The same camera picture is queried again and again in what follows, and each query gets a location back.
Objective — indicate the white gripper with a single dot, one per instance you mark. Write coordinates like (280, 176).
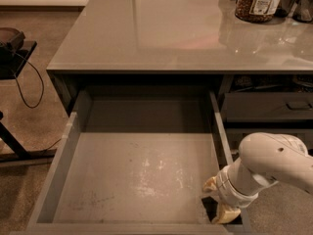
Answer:
(227, 187)

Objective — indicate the grey drawer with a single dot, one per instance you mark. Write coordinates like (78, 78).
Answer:
(131, 164)
(267, 107)
(248, 140)

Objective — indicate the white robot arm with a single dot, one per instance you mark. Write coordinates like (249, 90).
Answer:
(265, 159)

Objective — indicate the clear jar of nuts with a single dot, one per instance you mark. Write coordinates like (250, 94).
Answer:
(256, 11)

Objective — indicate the dark glass container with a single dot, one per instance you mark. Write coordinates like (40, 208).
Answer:
(303, 11)
(288, 0)

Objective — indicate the black side table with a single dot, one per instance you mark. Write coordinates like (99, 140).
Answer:
(19, 153)

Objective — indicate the black device on table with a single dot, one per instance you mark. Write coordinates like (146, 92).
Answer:
(11, 41)

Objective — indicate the grey drawer cabinet frame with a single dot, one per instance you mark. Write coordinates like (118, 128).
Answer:
(165, 85)

